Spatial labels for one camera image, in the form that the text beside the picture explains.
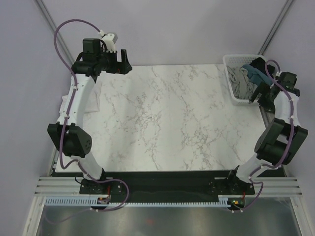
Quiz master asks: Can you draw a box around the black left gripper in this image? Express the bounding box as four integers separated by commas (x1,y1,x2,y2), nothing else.
96,48,131,75

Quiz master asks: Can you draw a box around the white t-shirt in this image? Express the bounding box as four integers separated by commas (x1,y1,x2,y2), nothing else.
59,80,102,117

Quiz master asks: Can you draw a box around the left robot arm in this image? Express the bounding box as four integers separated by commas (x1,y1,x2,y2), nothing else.
47,33,132,193

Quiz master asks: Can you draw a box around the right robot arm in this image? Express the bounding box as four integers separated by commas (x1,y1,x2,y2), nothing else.
225,72,308,194

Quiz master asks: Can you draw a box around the teal blue t-shirt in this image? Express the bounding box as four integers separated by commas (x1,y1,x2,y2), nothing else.
242,64,273,86

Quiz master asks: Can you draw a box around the grey t-shirt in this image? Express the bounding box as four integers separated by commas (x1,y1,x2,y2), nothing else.
227,66,257,100

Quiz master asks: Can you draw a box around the black t-shirt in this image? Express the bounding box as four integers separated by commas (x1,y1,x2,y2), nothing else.
250,57,275,76

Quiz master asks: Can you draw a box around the white plastic laundry basket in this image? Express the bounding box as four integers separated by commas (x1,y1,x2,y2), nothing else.
223,54,278,106

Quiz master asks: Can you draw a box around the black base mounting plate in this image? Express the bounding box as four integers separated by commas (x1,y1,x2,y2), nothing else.
79,170,255,202

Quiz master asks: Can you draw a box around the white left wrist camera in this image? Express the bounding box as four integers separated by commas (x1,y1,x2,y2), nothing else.
98,30,118,53

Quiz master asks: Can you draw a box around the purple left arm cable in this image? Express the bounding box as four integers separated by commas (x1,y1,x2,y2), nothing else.
45,19,130,224

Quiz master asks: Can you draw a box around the aluminium rail frame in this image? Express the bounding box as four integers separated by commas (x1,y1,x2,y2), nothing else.
35,177,302,197

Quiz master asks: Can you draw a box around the white slotted cable duct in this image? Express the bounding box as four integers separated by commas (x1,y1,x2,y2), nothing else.
44,196,245,207

